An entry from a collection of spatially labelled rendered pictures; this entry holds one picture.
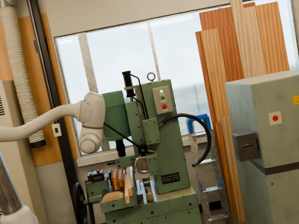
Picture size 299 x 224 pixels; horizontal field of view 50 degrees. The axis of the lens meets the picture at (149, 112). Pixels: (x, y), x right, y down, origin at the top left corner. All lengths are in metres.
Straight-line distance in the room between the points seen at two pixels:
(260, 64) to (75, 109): 2.36
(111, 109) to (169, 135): 0.40
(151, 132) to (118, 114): 0.25
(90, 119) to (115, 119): 0.55
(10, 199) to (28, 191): 1.62
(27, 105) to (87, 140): 1.97
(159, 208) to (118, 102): 0.70
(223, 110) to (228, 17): 0.95
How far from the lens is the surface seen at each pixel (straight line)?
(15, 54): 3.44
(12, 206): 1.85
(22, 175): 3.43
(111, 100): 2.02
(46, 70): 3.44
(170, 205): 2.04
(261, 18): 3.52
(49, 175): 3.67
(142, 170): 2.05
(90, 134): 1.50
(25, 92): 3.41
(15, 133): 1.58
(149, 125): 1.93
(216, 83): 3.31
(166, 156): 2.06
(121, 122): 2.05
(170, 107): 1.96
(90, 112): 1.50
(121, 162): 2.13
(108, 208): 1.93
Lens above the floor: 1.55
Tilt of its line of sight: 6 degrees down
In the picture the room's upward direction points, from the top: 11 degrees counter-clockwise
